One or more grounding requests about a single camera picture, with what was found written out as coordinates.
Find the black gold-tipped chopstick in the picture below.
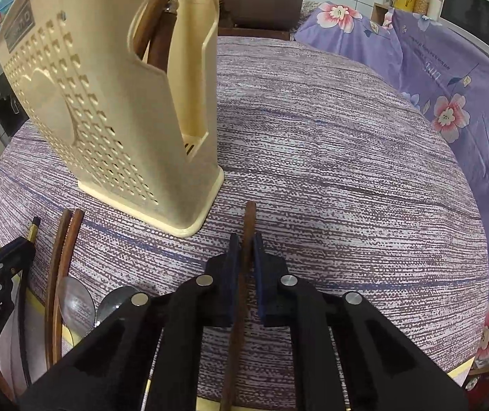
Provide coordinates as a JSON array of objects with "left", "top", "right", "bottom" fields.
[{"left": 18, "top": 215, "right": 42, "bottom": 388}]

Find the dark brown wooden chopstick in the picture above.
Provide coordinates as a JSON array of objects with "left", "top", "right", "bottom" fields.
[{"left": 44, "top": 209, "right": 73, "bottom": 369}]

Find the shiny metal spoon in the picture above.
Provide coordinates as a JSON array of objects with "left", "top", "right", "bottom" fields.
[{"left": 95, "top": 286, "right": 138, "bottom": 327}]

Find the curved dark brown chopstick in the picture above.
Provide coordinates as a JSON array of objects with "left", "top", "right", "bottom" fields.
[{"left": 219, "top": 200, "right": 256, "bottom": 411}]

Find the dull grey metal spoon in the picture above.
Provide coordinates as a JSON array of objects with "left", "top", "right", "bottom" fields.
[{"left": 58, "top": 276, "right": 96, "bottom": 345}]

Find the reddish brown wooden chopstick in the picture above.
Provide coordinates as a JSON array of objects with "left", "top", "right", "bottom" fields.
[{"left": 51, "top": 209, "right": 85, "bottom": 364}]

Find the purple striped tablecloth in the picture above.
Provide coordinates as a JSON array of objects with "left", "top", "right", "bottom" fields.
[{"left": 0, "top": 37, "right": 488, "bottom": 410}]

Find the beige plastic utensil holder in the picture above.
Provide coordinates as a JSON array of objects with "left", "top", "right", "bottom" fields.
[{"left": 0, "top": 0, "right": 224, "bottom": 237}]

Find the purple floral cloth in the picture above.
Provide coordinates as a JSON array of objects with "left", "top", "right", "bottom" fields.
[{"left": 294, "top": 2, "right": 489, "bottom": 360}]

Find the brown rice cooker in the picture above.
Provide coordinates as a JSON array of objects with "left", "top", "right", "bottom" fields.
[{"left": 223, "top": 0, "right": 304, "bottom": 32}]

